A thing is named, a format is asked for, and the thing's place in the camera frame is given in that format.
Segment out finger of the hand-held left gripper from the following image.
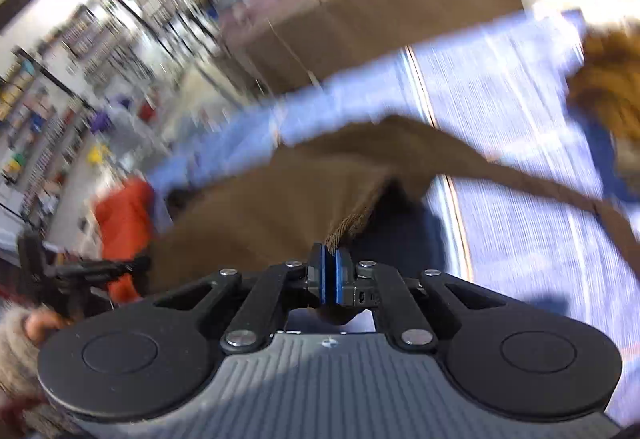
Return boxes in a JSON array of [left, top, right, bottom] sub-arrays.
[[55, 255, 152, 294]]

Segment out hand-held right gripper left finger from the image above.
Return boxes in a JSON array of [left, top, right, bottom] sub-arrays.
[[152, 243, 332, 353]]

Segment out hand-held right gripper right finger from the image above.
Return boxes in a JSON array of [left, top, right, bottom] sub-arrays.
[[330, 248, 507, 353]]

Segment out brown cloth garment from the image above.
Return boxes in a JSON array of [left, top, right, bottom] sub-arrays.
[[145, 114, 640, 327]]

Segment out person's left hand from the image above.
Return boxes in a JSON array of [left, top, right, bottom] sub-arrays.
[[24, 306, 72, 346]]

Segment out orange cloth garment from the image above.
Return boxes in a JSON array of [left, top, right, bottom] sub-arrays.
[[92, 176, 158, 305]]

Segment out blue plaid blanket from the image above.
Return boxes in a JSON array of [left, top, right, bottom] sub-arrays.
[[145, 9, 640, 422]]

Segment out brown sofa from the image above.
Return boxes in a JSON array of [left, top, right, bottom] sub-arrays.
[[220, 0, 523, 92]]

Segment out mustard yellow cloth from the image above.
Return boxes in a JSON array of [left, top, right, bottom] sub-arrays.
[[567, 19, 640, 157]]

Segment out wall display shelves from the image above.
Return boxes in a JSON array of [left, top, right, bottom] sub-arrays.
[[0, 0, 226, 220]]

